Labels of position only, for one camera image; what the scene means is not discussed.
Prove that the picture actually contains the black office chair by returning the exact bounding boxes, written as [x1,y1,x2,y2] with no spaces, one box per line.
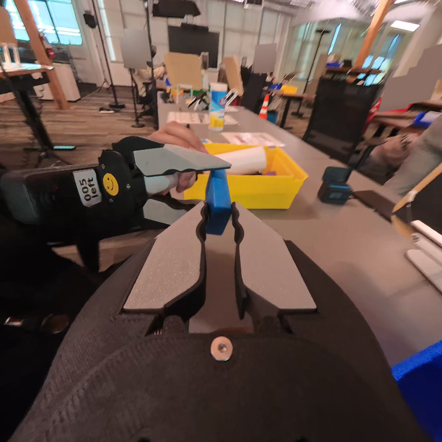
[302,78,384,163]

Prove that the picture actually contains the small tan board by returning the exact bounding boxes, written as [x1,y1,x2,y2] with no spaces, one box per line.
[0,7,17,45]

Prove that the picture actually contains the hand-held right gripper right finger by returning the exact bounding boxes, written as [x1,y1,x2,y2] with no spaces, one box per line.
[233,202,317,320]

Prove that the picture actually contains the black white tool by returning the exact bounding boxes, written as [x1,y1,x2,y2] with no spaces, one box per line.
[186,91,209,111]

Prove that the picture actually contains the black flat pad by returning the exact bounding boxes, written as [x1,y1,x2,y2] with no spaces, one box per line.
[352,190,404,221]

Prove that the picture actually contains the black light stand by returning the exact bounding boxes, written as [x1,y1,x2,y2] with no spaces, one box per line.
[91,0,125,109]

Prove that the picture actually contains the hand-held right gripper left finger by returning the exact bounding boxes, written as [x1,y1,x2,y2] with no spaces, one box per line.
[122,201,208,314]

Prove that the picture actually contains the black charger case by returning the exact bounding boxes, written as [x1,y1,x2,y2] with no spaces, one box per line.
[318,166,353,204]

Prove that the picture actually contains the blue block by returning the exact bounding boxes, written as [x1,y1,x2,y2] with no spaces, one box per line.
[205,169,233,236]

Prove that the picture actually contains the person's left forearm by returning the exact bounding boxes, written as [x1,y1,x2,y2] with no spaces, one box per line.
[0,221,118,318]

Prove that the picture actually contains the black studio softbox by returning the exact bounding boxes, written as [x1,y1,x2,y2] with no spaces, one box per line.
[152,0,201,18]

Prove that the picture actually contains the black wall monitor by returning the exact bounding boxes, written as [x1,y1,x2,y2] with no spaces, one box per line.
[167,24,220,69]

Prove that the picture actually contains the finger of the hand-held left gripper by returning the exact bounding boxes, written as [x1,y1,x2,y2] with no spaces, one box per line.
[142,199,198,226]
[133,144,232,177]

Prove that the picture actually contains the wooden post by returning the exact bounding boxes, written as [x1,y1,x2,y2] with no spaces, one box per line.
[356,0,395,70]
[14,0,70,110]

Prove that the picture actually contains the tilted tan board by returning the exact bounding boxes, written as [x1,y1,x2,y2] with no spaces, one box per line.
[223,56,244,96]

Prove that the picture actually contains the large tan board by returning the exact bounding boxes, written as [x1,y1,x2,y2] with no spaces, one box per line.
[164,52,203,91]

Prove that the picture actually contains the printed paper sheet red marks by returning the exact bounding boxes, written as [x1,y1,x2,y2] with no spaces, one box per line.
[221,132,285,147]

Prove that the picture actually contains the person's left hand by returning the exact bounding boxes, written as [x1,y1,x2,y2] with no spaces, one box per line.
[148,121,209,194]

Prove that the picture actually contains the yellow plastic bin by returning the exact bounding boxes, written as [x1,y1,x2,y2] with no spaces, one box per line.
[183,142,309,210]

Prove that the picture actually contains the white plastic bottle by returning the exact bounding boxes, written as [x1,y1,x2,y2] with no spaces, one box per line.
[214,146,268,175]

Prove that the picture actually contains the blue plastic bin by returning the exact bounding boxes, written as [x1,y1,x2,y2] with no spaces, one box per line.
[390,340,442,442]

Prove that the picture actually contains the wipes canister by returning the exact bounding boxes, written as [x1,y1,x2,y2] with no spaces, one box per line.
[208,82,228,132]

